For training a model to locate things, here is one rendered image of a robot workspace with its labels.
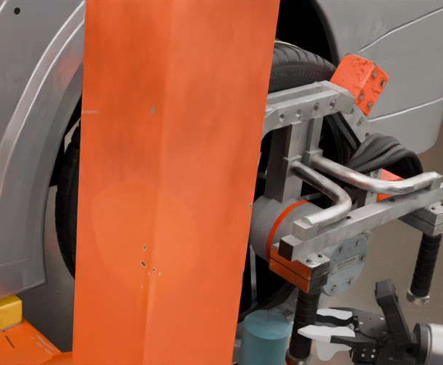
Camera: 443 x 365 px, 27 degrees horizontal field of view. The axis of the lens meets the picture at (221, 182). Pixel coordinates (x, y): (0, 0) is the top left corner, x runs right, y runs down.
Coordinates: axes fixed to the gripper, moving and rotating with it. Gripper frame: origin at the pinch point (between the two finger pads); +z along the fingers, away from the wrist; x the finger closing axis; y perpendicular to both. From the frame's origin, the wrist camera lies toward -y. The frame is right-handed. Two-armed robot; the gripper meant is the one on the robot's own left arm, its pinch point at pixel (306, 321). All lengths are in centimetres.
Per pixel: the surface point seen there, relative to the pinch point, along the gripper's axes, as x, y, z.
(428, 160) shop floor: 268, 84, -79
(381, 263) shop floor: 166, 84, -45
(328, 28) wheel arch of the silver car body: 64, -32, -2
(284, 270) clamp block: 0.9, -8.7, 4.7
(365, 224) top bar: 11.2, -13.4, -8.7
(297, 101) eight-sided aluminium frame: 25.3, -28.9, 5.0
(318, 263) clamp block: -1.0, -12.0, -0.3
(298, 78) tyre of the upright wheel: 36.6, -29.3, 4.5
